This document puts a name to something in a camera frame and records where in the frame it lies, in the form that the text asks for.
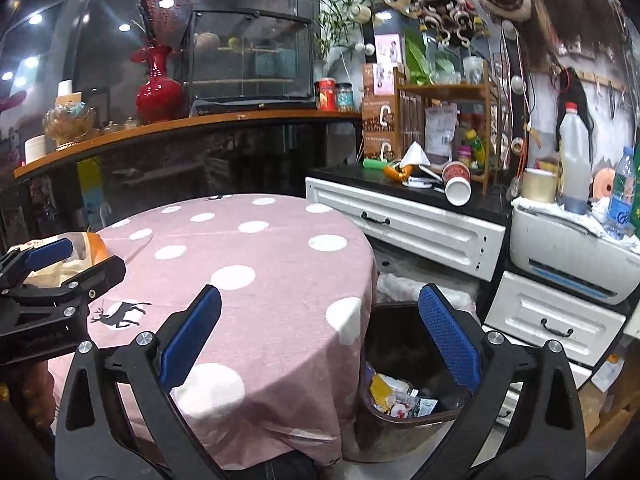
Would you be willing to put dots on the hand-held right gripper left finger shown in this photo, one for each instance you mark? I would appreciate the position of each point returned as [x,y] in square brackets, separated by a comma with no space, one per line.
[192,332]

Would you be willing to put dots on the cardboard box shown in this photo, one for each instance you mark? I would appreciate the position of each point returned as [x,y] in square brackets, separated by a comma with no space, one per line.
[612,405]

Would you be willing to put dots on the white folded paper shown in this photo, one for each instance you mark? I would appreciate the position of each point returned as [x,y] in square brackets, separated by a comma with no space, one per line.
[415,154]

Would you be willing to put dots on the pink polka-dot tablecloth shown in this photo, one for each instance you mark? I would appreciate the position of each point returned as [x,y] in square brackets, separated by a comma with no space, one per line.
[275,260]

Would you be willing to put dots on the wooden counter shelf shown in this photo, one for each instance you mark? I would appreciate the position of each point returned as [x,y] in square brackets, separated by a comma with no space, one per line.
[200,121]

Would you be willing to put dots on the pink photo box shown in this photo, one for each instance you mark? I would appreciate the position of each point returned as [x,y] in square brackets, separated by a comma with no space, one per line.
[389,49]
[386,79]

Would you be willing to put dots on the glass jar with dark lid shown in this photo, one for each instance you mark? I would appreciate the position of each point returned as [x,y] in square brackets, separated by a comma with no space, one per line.
[344,98]

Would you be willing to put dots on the green roll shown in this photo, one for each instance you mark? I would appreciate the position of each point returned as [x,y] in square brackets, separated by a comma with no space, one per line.
[377,164]

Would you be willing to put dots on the orange round holder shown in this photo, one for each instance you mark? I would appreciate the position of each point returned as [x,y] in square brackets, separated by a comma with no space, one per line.
[396,174]

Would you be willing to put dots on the white labelled packet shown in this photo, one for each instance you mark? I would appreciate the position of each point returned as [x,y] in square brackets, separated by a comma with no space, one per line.
[440,130]

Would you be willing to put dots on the yellow-green small bottle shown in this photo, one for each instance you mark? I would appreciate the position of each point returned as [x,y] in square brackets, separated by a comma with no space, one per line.
[475,149]

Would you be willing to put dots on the dark bin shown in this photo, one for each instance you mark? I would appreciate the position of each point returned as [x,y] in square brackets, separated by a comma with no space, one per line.
[400,330]

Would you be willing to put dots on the brown coffee box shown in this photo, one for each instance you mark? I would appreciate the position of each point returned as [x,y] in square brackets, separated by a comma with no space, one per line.
[379,116]
[382,147]

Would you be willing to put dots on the wooden rack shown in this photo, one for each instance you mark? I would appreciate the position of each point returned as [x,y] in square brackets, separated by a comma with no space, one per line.
[445,91]

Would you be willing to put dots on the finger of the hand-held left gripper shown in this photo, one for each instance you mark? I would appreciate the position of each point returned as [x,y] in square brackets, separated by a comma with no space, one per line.
[47,251]
[105,272]

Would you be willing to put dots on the pink round disc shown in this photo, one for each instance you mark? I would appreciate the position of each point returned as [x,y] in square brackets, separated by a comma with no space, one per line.
[602,182]

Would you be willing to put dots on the white drawer cabinet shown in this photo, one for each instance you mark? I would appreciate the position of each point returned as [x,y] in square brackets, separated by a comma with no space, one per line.
[410,230]

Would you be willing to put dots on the white drawer unit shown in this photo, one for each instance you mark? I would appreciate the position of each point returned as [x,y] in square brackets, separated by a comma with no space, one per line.
[550,315]

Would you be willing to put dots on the white flat device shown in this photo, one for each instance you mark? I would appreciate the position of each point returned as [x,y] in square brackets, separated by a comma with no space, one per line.
[417,182]

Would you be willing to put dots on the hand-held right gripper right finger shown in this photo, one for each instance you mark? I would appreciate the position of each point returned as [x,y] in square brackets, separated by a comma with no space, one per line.
[447,335]

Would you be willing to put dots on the red berry branches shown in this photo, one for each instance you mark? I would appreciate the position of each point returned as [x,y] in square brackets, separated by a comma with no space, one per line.
[165,12]

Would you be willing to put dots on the golden glass bowl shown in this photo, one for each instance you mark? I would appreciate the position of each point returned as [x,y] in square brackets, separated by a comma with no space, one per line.
[69,124]

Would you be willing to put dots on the ornate headdress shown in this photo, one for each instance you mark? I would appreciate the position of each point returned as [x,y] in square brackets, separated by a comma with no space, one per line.
[447,17]

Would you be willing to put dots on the red vase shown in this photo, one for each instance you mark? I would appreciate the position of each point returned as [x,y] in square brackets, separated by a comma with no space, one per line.
[159,95]

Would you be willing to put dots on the glass terrarium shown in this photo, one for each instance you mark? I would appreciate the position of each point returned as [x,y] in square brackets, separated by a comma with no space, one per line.
[250,50]

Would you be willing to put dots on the red paper cup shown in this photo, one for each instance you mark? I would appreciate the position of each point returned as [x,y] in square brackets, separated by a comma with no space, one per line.
[456,184]

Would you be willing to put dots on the yellow and blue poster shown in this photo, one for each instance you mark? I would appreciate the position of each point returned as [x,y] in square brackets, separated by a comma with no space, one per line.
[91,187]

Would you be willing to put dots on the green leafy plant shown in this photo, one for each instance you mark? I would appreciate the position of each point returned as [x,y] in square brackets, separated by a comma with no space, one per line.
[340,10]

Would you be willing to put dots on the large red-capped plastic bottle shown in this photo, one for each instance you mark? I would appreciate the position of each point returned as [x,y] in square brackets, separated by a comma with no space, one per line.
[574,160]

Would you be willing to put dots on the blue-label water bottle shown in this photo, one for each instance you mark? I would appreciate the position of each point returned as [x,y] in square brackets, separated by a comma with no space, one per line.
[620,195]

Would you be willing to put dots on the clear plastic cup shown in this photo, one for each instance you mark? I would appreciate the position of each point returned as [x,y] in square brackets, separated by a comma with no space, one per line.
[473,71]

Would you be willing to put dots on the wall hook rack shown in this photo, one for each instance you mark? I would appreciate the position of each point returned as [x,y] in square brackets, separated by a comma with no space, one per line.
[597,77]

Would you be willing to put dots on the lighted vanity mirror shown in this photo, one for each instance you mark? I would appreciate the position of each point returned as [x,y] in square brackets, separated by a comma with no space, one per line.
[515,115]

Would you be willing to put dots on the orange and beige paper bag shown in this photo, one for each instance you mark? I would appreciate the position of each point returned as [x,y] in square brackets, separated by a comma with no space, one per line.
[95,250]

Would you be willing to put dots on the white paper roll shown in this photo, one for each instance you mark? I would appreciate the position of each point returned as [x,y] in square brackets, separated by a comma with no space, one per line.
[65,89]
[35,149]

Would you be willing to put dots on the red tin can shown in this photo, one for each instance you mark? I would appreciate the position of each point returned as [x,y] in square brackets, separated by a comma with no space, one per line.
[325,95]

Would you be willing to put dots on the beige round tub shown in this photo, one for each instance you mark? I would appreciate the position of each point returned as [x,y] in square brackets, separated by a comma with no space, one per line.
[539,187]

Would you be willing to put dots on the heap of crumpled wrappers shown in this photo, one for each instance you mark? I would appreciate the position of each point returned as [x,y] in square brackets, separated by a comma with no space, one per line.
[400,397]

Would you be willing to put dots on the white printer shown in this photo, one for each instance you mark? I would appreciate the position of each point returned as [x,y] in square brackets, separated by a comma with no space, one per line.
[550,245]

